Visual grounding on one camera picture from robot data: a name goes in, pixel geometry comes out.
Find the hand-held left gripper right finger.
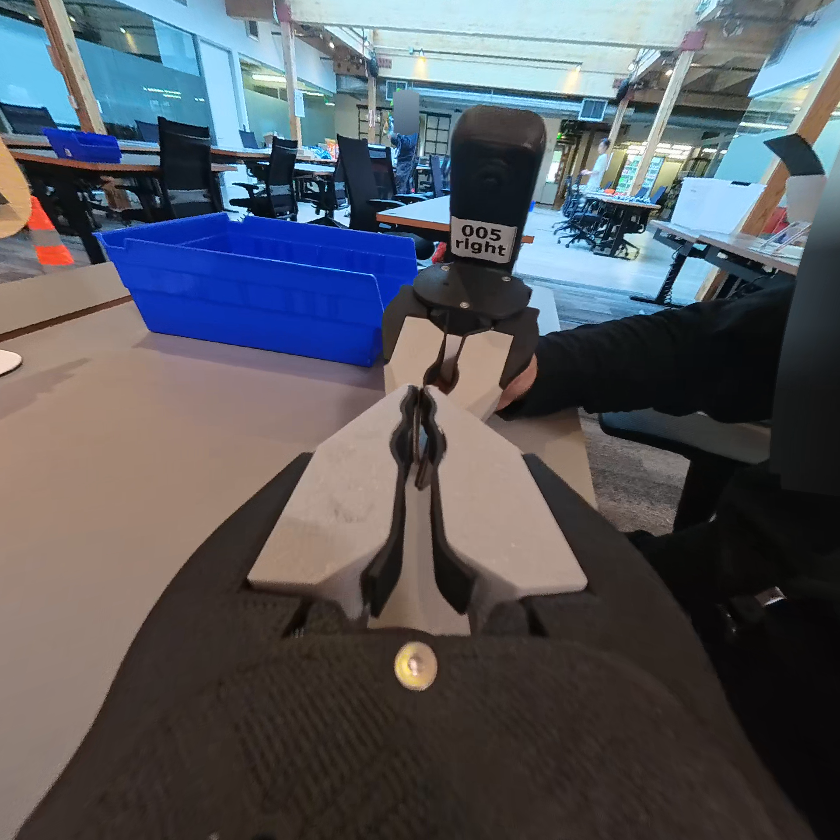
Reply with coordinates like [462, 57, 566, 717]
[423, 384, 589, 618]

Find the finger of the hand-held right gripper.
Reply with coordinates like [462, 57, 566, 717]
[438, 333, 515, 422]
[384, 315, 449, 396]

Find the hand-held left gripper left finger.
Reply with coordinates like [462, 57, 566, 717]
[245, 382, 413, 621]

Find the person's right forearm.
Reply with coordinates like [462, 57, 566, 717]
[508, 279, 798, 424]

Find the person's right hand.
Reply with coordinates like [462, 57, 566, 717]
[494, 356, 540, 416]

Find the large blue plastic bin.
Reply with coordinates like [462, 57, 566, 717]
[94, 211, 419, 367]

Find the wooden pillar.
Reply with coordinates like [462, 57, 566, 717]
[646, 49, 697, 191]
[279, 0, 304, 147]
[36, 0, 107, 135]
[696, 62, 840, 303]

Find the white cardboard box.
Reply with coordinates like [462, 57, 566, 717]
[671, 176, 769, 236]

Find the person's body in black clothes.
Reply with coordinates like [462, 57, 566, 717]
[623, 459, 840, 840]

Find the clear acrylic sign holder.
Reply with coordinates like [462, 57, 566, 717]
[760, 221, 812, 252]

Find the orange traffic cone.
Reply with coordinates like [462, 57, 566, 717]
[26, 195, 75, 266]

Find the small blue plastic bin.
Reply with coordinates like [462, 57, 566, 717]
[42, 126, 123, 165]

